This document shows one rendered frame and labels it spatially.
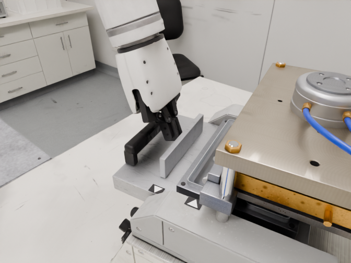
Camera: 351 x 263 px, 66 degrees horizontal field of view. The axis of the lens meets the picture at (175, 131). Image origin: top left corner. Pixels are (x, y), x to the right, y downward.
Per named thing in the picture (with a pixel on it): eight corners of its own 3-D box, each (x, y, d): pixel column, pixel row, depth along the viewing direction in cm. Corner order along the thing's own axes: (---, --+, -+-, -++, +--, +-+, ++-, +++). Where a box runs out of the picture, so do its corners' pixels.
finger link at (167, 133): (154, 106, 46) (166, 139, 49) (144, 114, 44) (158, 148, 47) (170, 104, 45) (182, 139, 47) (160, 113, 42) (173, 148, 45)
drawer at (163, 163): (315, 169, 50) (328, 135, 46) (297, 274, 35) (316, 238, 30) (175, 127, 62) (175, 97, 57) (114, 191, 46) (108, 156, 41)
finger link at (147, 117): (136, 69, 41) (158, 81, 46) (130, 118, 40) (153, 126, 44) (142, 68, 41) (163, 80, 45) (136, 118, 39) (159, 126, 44)
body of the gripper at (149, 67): (138, 33, 47) (159, 92, 51) (98, 50, 39) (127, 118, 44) (174, 22, 42) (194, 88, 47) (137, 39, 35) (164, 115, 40)
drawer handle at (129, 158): (176, 123, 56) (176, 106, 54) (134, 166, 45) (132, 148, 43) (167, 120, 57) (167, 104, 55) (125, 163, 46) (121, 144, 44)
